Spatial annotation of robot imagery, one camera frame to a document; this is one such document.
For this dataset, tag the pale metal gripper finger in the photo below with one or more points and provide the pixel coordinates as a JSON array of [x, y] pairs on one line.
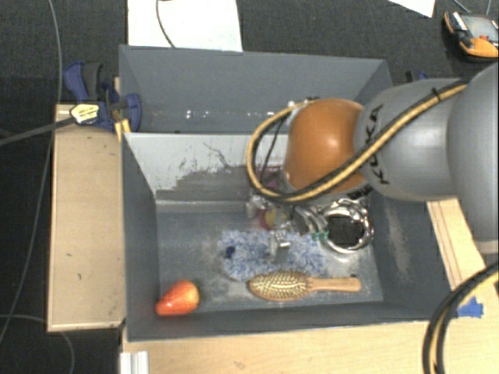
[[273, 244], [284, 252]]

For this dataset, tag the blue and white fluffy cloth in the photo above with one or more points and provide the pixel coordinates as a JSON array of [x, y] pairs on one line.
[[249, 255]]

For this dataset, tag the yellow and pink ball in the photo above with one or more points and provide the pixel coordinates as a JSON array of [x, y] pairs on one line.
[[269, 219]]

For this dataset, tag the wooden hairbrush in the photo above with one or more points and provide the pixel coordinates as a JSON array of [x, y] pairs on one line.
[[284, 285]]

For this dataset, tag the grey metal bin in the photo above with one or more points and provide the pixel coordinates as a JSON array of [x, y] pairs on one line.
[[187, 224]]

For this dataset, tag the orange-red toy fruit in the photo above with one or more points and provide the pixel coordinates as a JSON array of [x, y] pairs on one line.
[[178, 299]]

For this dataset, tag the pale wood board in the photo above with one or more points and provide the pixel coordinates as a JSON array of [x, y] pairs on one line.
[[85, 224]]

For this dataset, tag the black cylinder on white bracket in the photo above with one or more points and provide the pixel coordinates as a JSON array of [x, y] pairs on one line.
[[346, 230]]

